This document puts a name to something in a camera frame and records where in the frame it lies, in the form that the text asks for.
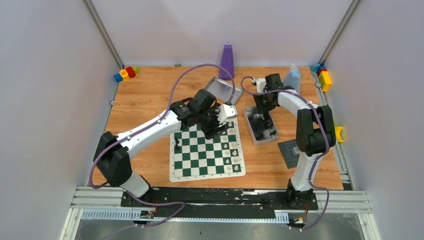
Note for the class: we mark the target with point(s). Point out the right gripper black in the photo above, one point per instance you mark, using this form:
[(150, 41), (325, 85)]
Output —
[(262, 108)]

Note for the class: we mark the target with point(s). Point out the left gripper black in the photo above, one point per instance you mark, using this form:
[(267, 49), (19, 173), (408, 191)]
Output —
[(214, 124)]

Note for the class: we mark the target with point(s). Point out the metal tin box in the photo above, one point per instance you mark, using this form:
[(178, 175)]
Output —
[(261, 127)]

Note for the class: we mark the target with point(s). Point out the metal tin lid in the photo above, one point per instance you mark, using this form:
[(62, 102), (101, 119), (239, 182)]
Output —
[(222, 90)]

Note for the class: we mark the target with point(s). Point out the grey lego baseplate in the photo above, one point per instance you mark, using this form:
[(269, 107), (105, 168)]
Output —
[(290, 152)]

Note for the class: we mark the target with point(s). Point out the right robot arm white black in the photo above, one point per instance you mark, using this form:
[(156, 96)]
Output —
[(315, 128)]

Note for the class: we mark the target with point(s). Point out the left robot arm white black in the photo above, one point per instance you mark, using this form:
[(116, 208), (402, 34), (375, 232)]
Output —
[(114, 153)]

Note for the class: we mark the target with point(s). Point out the green white chess mat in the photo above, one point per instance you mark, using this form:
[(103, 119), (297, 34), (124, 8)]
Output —
[(200, 158)]

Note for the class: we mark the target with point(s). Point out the black pawn on board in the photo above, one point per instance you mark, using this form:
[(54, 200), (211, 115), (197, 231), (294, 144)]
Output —
[(176, 144)]

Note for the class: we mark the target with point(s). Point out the purple cone bottle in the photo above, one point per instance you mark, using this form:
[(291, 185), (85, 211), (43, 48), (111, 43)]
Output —
[(227, 63)]

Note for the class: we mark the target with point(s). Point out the colourful block stack right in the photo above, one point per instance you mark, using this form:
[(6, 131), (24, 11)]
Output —
[(323, 76)]

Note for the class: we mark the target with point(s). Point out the colourful block stack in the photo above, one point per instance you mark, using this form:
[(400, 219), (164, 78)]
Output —
[(126, 74), (323, 76)]

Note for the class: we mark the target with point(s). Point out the yellow curved block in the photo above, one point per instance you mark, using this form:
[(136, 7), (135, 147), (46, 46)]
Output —
[(339, 133)]

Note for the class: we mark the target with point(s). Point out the colourful block stack left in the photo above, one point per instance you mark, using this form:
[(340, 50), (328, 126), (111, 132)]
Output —
[(126, 74)]

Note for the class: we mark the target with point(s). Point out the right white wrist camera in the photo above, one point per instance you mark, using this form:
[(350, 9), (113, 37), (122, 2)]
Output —
[(260, 84)]

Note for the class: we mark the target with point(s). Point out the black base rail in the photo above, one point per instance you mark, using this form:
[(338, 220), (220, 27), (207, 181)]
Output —
[(226, 203)]

